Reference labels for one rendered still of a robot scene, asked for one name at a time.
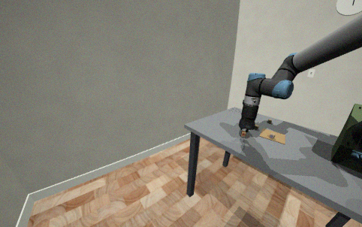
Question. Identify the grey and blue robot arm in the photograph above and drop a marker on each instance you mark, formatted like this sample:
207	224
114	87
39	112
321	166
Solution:
339	42

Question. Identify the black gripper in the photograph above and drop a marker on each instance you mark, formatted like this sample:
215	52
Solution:
250	110

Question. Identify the tan flat mat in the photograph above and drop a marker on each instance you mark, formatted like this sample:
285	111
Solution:
280	138

